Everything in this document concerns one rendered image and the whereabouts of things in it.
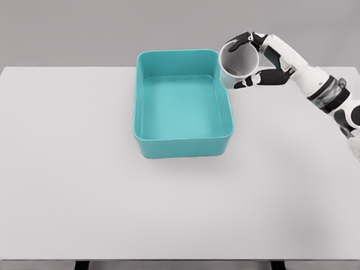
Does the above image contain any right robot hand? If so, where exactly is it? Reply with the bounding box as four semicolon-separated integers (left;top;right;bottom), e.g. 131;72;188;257
226;31;309;90

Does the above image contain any white paper cup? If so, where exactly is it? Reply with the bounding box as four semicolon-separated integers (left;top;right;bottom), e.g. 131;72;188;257
218;40;260;89

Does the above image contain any teal plastic basket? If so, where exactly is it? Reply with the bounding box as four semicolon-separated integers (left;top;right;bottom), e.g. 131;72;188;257
132;49;235;159

